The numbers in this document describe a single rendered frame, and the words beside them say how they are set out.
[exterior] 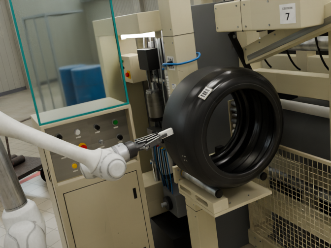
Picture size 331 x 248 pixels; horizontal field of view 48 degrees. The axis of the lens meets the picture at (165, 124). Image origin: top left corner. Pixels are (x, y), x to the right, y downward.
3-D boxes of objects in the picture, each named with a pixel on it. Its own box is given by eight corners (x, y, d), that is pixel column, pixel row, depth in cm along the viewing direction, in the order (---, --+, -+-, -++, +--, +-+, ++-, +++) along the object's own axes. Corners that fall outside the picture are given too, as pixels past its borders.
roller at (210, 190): (180, 169, 212) (187, 168, 214) (180, 176, 213) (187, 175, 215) (216, 190, 181) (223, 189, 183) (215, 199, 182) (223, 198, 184)
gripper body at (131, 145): (127, 145, 160) (146, 137, 164) (120, 141, 168) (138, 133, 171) (132, 161, 163) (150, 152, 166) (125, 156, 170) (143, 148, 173)
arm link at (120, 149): (108, 144, 166) (120, 139, 168) (114, 163, 169) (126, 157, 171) (115, 149, 158) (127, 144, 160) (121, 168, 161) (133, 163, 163)
